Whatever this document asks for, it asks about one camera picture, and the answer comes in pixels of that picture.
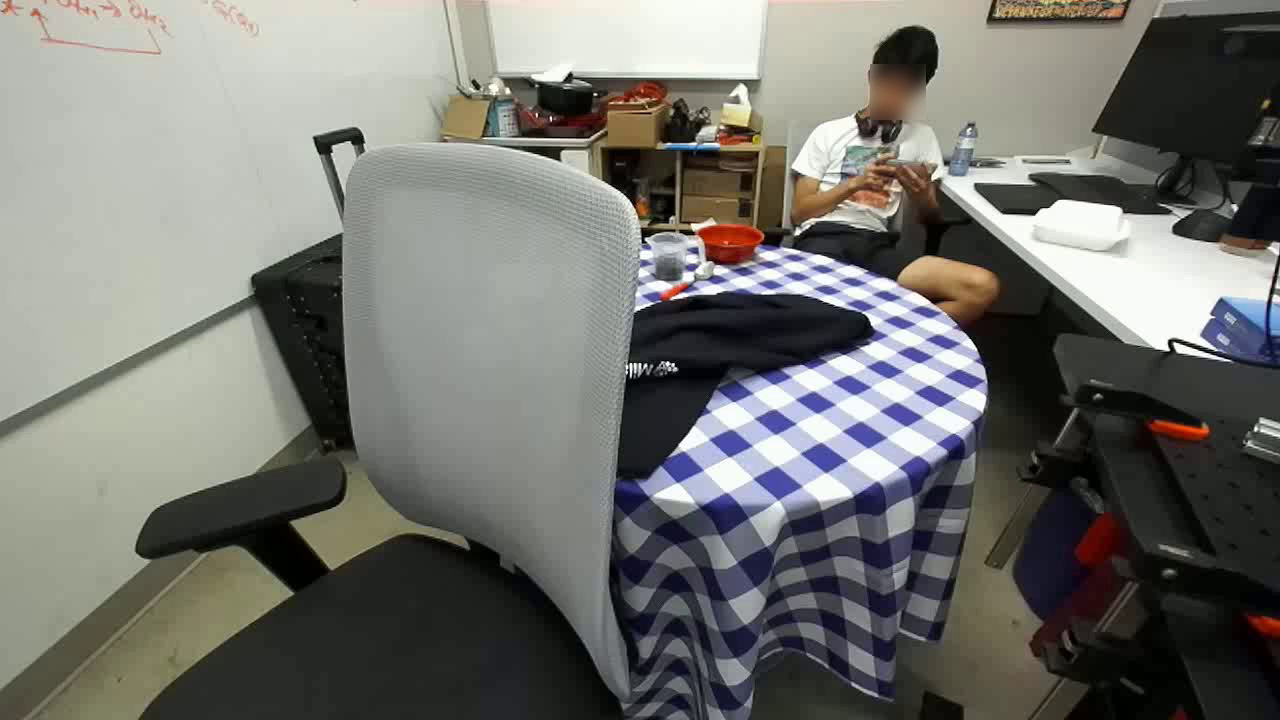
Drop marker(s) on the small cardboard box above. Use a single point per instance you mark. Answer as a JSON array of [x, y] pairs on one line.
[[465, 122]]

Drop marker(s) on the black keyboard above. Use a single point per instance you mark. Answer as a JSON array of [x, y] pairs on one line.
[[1084, 186]]

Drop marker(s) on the black notebook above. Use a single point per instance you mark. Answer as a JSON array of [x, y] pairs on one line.
[[1012, 197]]

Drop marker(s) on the small blank whiteboard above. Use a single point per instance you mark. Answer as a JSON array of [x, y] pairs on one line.
[[627, 38]]

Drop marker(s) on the black suitcase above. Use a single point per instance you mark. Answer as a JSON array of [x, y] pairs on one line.
[[306, 346]]

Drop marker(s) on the white jug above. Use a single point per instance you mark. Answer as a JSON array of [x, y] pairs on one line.
[[737, 108]]

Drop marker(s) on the clear water bottle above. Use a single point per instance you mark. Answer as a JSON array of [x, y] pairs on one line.
[[961, 151]]

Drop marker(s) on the black computer monitor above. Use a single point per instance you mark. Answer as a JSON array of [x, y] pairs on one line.
[[1186, 83]]

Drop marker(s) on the blue box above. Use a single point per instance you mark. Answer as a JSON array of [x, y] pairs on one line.
[[1240, 327]]

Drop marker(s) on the large cardboard box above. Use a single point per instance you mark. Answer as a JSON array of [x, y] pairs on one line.
[[634, 124]]

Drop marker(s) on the wall whiteboard with writing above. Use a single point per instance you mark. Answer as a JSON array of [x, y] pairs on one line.
[[134, 203]]

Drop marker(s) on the white plastic pack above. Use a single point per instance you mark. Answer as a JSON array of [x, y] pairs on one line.
[[1081, 226]]

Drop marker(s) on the blue white checkered tablecloth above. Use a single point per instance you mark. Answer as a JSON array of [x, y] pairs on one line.
[[826, 443]]

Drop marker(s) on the grey office chair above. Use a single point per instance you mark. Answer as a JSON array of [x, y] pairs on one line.
[[483, 334]]

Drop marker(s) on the red bowl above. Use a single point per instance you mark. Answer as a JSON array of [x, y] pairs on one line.
[[730, 240]]

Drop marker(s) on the seated person in white shirt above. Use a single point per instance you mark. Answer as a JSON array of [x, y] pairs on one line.
[[840, 160]]

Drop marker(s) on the black t-shirt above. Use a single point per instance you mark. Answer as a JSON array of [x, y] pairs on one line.
[[747, 327]]

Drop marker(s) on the framed picture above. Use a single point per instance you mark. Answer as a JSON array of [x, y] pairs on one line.
[[1056, 10]]

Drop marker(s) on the black robot cart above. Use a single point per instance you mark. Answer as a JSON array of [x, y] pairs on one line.
[[1186, 533]]

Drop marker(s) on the black cooking pot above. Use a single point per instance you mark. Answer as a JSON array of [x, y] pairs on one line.
[[566, 96]]

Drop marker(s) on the wooden shelf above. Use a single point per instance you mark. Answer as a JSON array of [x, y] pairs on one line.
[[714, 183]]

